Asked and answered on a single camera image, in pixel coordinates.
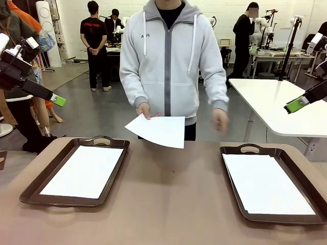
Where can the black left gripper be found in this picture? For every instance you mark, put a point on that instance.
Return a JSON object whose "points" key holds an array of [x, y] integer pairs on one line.
{"points": [[12, 72]]}

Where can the white A4 paper stack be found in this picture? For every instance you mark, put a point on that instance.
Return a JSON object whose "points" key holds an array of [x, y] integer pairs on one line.
{"points": [[163, 130]]}

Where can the person's right forearm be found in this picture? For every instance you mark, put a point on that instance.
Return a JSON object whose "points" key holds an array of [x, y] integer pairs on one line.
{"points": [[135, 94]]}

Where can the person's left forearm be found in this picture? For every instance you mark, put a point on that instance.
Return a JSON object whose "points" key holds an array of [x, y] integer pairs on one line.
{"points": [[218, 97]]}

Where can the person's left hand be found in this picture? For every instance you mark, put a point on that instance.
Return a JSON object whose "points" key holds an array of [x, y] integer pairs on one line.
{"points": [[221, 120]]}

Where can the person's right hand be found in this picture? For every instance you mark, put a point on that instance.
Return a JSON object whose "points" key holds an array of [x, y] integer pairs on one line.
{"points": [[144, 109]]}

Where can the black tripod pole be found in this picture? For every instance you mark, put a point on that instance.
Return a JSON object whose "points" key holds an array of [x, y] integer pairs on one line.
{"points": [[289, 51]]}

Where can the blue patterned garment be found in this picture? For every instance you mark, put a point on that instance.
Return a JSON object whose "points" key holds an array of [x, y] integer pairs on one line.
{"points": [[47, 40]]}

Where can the dark round base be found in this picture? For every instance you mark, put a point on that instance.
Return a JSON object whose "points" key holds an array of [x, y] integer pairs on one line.
{"points": [[265, 75]]}

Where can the white round fan base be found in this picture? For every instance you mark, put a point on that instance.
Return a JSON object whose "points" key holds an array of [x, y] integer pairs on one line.
{"points": [[5, 130]]}

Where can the grey background desk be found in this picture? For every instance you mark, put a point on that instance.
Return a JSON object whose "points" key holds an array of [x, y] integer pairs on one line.
{"points": [[270, 54]]}

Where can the white table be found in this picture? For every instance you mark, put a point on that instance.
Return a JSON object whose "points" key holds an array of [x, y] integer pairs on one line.
{"points": [[255, 89]]}

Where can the figure in orange clothes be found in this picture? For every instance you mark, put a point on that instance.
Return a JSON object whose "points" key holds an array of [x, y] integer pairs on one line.
{"points": [[28, 19]]}

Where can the dark brown plastic tray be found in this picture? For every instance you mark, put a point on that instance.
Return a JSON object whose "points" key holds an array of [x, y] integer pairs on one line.
{"points": [[282, 158], [56, 166]]}

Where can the brown board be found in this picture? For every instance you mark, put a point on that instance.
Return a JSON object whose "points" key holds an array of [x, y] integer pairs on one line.
{"points": [[2, 155]]}

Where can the white tower air conditioner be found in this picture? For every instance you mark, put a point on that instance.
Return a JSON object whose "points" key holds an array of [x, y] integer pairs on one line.
{"points": [[46, 15]]}

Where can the man in black printed T-shirt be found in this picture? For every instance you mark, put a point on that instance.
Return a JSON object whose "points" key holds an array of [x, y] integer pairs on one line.
{"points": [[93, 28]]}

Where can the dark background work table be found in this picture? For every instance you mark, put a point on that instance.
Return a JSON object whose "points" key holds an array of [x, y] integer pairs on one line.
{"points": [[113, 49]]}

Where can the person in black clothes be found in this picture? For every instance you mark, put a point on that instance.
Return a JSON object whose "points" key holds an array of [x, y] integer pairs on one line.
{"points": [[242, 33]]}

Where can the person in black suit jacket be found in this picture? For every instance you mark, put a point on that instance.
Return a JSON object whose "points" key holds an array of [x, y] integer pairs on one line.
{"points": [[113, 25]]}

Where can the beige chair back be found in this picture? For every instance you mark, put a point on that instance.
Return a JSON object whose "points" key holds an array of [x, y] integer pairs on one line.
{"points": [[225, 43]]}

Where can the person in grey white hoodie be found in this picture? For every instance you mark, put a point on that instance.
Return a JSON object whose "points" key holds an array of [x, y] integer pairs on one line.
{"points": [[168, 63]]}

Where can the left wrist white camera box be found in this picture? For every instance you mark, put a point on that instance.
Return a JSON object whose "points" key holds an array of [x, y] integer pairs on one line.
{"points": [[32, 43]]}

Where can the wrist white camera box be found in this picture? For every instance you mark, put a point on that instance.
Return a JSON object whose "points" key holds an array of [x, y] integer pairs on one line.
{"points": [[32, 43], [314, 43]]}

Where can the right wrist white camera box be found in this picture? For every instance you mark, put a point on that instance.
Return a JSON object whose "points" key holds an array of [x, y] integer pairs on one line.
{"points": [[314, 43]]}

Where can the wall electrical box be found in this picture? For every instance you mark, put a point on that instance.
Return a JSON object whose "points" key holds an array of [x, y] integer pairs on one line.
{"points": [[60, 38]]}

